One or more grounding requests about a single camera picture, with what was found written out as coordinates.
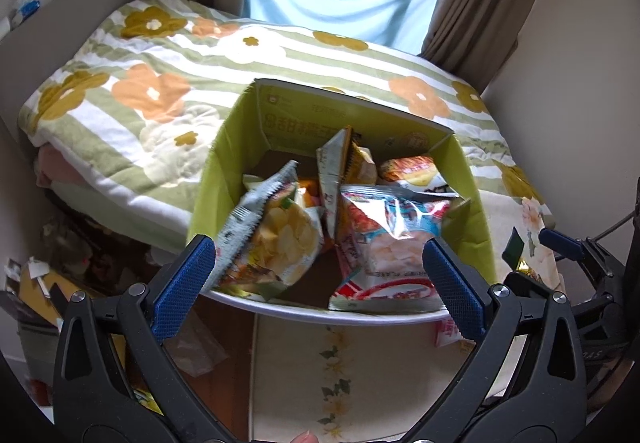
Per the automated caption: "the red and yellow snack packet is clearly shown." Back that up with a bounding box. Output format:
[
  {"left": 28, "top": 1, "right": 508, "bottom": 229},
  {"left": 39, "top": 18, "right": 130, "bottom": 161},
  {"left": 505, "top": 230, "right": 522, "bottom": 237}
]
[{"left": 377, "top": 155, "right": 446, "bottom": 188}]

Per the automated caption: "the clear plastic bag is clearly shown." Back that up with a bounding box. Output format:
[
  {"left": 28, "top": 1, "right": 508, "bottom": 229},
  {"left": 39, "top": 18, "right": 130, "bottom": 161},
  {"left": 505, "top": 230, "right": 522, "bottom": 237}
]
[{"left": 165, "top": 318, "right": 231, "bottom": 376}]

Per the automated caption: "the yellow box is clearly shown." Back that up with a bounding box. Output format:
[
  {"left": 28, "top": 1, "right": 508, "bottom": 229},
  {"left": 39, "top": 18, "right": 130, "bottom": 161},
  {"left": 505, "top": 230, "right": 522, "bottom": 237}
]
[{"left": 112, "top": 333, "right": 163, "bottom": 416}]

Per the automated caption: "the black clothes rack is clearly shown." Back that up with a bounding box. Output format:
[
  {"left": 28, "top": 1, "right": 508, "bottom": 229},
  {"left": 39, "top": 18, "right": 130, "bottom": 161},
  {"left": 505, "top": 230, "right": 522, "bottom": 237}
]
[{"left": 590, "top": 183, "right": 640, "bottom": 244}]

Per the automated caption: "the pink folded blanket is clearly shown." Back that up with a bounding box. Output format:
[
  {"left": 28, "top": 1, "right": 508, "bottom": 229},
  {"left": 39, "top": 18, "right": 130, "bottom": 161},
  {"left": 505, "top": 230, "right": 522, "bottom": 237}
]
[{"left": 35, "top": 145, "right": 71, "bottom": 188}]

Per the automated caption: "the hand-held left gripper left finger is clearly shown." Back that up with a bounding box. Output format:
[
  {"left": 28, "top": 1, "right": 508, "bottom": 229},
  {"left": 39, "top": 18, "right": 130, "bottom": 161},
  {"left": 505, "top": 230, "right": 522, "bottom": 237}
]
[{"left": 52, "top": 234, "right": 228, "bottom": 443}]

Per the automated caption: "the orange silver-backed snack bag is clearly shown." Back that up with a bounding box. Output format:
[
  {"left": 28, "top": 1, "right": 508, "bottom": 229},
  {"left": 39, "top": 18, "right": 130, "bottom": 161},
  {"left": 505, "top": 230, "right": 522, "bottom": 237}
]
[{"left": 316, "top": 127, "right": 378, "bottom": 244}]

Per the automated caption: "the red and blue chip bag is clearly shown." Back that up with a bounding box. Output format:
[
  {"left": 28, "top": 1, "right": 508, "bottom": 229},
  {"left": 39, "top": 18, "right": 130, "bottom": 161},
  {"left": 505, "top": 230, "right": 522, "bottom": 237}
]
[{"left": 327, "top": 185, "right": 471, "bottom": 314}]

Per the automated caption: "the green and gold packet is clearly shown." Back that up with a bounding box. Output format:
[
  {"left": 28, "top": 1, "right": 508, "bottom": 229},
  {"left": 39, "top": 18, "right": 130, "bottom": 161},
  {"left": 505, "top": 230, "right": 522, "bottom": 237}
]
[{"left": 502, "top": 225, "right": 546, "bottom": 284}]

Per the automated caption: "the blue and white bottle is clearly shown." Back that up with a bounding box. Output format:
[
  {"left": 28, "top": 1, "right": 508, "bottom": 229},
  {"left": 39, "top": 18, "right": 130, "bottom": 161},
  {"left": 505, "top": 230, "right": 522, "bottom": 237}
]
[{"left": 10, "top": 0, "right": 42, "bottom": 24}]

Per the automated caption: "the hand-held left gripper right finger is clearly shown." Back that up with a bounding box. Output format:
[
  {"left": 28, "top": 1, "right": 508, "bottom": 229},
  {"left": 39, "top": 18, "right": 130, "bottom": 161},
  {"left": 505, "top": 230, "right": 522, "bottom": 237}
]
[{"left": 400, "top": 237, "right": 587, "bottom": 443}]

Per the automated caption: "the yellow potato chip bag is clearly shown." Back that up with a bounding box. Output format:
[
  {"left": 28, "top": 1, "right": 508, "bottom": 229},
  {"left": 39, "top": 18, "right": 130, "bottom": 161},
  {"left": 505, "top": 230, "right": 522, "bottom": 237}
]
[{"left": 217, "top": 160, "right": 326, "bottom": 300}]

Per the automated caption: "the yellow-green cardboard box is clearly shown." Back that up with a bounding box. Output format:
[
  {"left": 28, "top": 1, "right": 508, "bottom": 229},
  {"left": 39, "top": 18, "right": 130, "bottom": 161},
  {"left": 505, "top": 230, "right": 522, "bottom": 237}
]
[{"left": 186, "top": 78, "right": 498, "bottom": 326}]

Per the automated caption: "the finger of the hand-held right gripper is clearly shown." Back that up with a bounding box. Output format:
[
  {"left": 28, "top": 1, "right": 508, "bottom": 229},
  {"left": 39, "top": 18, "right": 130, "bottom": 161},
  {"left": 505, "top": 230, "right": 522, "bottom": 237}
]
[
  {"left": 539, "top": 228, "right": 633, "bottom": 310},
  {"left": 502, "top": 270, "right": 576, "bottom": 306}
]

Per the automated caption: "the floral striped quilt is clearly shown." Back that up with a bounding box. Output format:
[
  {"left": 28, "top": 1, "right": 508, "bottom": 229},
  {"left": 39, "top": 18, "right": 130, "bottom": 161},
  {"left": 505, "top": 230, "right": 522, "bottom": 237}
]
[{"left": 17, "top": 0, "right": 546, "bottom": 254}]

